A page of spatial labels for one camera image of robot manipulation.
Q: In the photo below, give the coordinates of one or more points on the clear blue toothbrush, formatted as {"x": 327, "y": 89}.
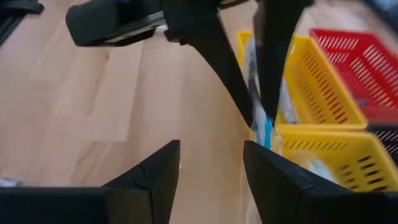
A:
{"x": 265, "y": 133}

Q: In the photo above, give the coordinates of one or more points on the black aluminium table frame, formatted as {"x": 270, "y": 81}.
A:
{"x": 12, "y": 18}

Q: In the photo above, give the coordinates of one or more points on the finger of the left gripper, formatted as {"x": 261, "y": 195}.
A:
{"x": 276, "y": 46}
{"x": 205, "y": 40}

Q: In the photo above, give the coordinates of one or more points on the red slotted plastic basket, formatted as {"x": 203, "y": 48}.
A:
{"x": 357, "y": 62}

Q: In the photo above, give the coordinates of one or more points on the yellow slotted plastic basket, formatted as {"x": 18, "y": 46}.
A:
{"x": 320, "y": 93}
{"x": 326, "y": 146}

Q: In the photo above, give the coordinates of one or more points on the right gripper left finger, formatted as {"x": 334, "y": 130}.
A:
{"x": 155, "y": 174}

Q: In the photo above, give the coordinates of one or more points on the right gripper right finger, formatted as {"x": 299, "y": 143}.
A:
{"x": 273, "y": 180}

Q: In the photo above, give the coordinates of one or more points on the black slotted plastic basket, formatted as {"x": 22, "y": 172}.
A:
{"x": 388, "y": 137}

